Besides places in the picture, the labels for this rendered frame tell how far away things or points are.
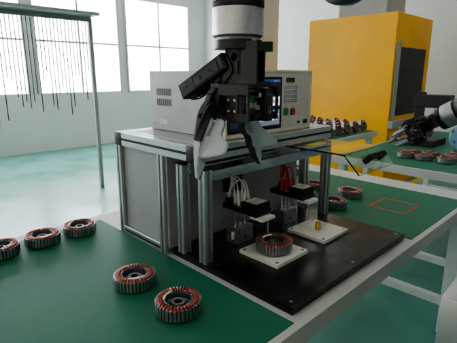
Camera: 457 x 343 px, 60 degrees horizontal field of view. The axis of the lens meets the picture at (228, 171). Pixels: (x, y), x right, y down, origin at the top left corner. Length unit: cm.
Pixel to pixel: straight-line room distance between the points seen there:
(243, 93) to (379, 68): 430
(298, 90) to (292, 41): 636
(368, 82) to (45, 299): 426
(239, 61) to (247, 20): 6
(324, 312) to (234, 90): 65
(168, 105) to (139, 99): 702
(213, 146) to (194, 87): 12
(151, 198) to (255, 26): 84
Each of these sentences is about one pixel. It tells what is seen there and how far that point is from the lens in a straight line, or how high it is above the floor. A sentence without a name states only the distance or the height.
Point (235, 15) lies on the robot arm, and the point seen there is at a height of 138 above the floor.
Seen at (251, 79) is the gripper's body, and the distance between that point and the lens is 57.
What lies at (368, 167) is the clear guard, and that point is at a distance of 133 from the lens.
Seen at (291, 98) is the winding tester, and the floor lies 123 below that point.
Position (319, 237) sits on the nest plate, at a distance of 136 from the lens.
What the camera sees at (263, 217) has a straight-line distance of 122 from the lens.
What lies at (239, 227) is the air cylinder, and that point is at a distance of 129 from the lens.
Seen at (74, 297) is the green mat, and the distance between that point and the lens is 114.
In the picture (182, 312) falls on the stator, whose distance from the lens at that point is 96.
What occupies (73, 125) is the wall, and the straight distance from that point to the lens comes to 778.
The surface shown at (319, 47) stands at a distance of 521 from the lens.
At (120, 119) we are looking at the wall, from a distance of 819.
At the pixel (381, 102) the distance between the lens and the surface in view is 481.
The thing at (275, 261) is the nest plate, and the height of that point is 78.
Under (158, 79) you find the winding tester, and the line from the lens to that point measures 142.
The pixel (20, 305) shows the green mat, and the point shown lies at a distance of 115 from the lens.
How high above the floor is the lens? 130
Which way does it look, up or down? 14 degrees down
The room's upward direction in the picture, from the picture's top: straight up
